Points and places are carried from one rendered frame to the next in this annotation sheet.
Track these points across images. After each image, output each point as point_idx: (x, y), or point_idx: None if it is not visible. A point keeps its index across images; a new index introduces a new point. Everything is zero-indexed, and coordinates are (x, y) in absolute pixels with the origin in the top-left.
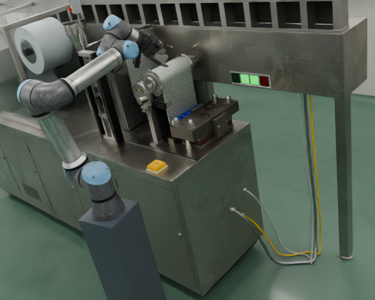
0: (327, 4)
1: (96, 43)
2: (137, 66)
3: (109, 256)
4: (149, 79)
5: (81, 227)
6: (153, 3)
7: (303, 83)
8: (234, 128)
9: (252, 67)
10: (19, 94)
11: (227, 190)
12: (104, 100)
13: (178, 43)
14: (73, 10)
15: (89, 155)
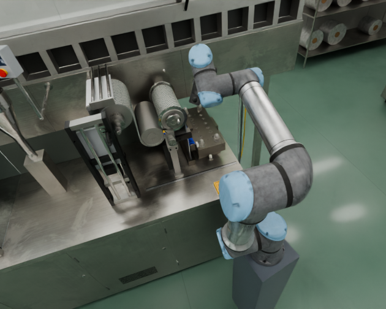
0: (283, 0)
1: (45, 110)
2: (200, 103)
3: (280, 280)
4: (174, 116)
5: (262, 284)
6: (100, 37)
7: (267, 68)
8: None
9: (225, 71)
10: (252, 208)
11: None
12: (124, 164)
13: (141, 74)
14: (13, 72)
15: (132, 228)
